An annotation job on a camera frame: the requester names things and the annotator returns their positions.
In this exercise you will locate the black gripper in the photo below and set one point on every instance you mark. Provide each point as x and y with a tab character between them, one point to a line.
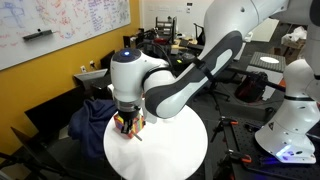
128	118

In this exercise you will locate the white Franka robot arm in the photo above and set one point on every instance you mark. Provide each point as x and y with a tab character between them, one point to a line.
180	86

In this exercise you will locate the colourful book box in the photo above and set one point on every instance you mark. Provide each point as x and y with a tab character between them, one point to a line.
140	125

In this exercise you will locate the dark blue blanket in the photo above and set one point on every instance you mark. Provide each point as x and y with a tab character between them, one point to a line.
90	123

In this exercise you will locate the black computer case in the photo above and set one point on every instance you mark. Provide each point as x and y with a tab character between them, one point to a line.
100	86

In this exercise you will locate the silver grey monitor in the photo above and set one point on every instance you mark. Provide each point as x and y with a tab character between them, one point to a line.
90	75

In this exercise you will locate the small black monitor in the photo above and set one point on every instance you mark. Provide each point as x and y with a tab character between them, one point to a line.
106	61

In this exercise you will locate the black flat panel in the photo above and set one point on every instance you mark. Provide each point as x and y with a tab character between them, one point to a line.
53	110

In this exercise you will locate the black tower computer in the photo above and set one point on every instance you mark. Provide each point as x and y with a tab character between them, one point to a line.
127	41

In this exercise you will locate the black orange bar clamp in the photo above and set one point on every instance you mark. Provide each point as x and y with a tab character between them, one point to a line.
233	156
221	125

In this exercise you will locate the black office chair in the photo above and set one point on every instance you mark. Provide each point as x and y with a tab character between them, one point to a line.
218	95

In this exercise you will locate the black tripod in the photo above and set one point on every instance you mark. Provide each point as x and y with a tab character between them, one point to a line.
26	156

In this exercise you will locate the black metal rack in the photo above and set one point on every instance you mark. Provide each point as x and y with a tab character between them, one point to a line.
165	28

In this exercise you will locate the whiteboard with writing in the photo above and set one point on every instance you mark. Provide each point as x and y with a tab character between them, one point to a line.
50	26

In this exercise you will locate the black red bag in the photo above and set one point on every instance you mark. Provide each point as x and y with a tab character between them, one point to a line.
251	88

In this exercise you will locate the black whiteboard eraser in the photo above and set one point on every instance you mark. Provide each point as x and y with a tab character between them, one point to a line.
36	35

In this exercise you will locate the grey table with white disc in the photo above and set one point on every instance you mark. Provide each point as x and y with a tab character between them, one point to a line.
268	61

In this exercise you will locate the black perforated breadboard table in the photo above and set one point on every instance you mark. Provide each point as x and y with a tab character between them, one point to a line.
283	170

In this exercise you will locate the crumpled white plastic sheet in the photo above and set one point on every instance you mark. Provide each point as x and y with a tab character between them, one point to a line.
295	36

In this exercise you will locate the white wall outlet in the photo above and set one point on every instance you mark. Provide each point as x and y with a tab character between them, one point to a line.
83	68
92	64

